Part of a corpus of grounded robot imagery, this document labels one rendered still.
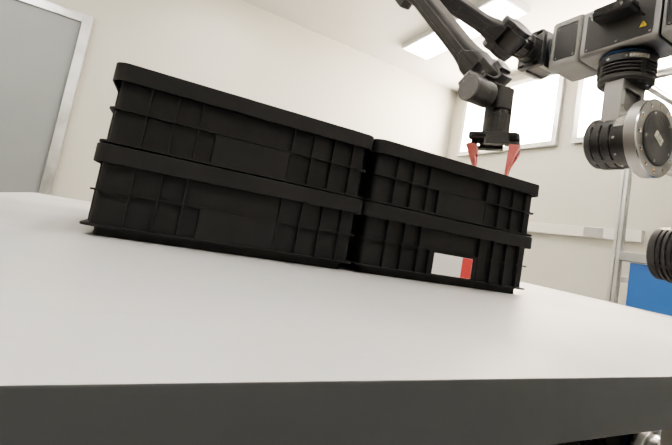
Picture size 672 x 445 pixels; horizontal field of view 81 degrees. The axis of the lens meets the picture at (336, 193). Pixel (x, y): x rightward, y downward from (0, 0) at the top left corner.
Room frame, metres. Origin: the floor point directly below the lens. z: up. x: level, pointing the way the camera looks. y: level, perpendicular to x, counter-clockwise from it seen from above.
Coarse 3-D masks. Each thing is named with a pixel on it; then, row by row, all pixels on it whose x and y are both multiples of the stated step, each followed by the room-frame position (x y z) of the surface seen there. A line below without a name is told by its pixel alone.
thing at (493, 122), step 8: (488, 112) 0.83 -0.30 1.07; (496, 112) 0.82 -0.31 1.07; (504, 112) 0.82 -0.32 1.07; (488, 120) 0.83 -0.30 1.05; (496, 120) 0.82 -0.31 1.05; (504, 120) 0.82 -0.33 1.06; (488, 128) 0.83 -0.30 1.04; (496, 128) 0.82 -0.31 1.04; (504, 128) 0.82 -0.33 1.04; (472, 136) 0.84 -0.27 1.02; (480, 136) 0.83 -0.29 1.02; (512, 136) 0.80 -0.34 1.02
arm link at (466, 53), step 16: (400, 0) 1.01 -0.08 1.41; (416, 0) 0.97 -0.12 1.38; (432, 0) 0.94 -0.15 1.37; (432, 16) 0.94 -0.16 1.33; (448, 16) 0.92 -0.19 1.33; (448, 32) 0.91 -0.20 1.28; (464, 32) 0.92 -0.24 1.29; (448, 48) 0.92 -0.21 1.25; (464, 48) 0.89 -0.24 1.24; (480, 48) 0.90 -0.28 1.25; (464, 64) 0.89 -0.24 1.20; (480, 64) 0.88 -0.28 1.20
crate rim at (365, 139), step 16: (128, 64) 0.51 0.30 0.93; (128, 80) 0.51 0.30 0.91; (144, 80) 0.51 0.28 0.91; (160, 80) 0.52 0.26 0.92; (176, 80) 0.53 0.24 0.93; (192, 96) 0.54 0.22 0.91; (208, 96) 0.55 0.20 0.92; (224, 96) 0.55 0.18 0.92; (240, 96) 0.56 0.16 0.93; (240, 112) 0.56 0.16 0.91; (256, 112) 0.57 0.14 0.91; (272, 112) 0.58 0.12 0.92; (288, 112) 0.59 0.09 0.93; (304, 128) 0.60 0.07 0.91; (320, 128) 0.61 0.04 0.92; (336, 128) 0.62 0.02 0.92; (352, 144) 0.64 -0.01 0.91; (368, 144) 0.65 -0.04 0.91
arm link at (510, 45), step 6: (504, 30) 1.13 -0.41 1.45; (510, 30) 1.11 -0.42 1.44; (504, 36) 1.13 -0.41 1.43; (510, 36) 1.12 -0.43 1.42; (516, 36) 1.11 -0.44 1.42; (498, 42) 1.15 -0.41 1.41; (504, 42) 1.14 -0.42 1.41; (510, 42) 1.13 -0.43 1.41; (516, 42) 1.12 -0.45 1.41; (522, 42) 1.13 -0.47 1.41; (504, 48) 1.14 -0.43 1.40; (510, 48) 1.14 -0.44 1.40; (516, 48) 1.14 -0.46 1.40
